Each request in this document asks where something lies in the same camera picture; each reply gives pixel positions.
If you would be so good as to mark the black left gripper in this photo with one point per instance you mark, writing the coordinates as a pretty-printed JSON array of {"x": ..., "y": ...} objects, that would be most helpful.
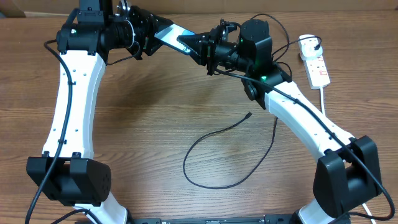
[{"x": 150, "y": 24}]

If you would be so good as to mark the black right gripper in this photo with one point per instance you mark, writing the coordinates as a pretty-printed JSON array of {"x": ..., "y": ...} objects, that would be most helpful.
[{"x": 204, "y": 51}]

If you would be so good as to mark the Samsung Galaxy smartphone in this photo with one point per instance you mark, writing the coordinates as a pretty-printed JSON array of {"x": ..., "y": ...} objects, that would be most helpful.
[{"x": 169, "y": 35}]

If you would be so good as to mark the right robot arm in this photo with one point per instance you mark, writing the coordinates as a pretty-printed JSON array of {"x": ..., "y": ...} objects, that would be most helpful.
[{"x": 348, "y": 172}]

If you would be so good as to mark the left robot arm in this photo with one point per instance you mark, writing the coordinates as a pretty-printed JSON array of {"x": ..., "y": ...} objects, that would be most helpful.
[{"x": 66, "y": 171}]

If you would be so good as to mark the white power strip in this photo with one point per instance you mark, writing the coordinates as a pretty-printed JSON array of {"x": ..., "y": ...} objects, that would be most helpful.
[{"x": 317, "y": 73}]

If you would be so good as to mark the white wall charger plug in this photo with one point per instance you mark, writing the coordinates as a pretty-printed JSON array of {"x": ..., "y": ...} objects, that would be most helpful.
[{"x": 310, "y": 47}]

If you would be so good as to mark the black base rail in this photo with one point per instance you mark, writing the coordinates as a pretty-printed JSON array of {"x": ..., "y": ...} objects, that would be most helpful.
[{"x": 267, "y": 219}]

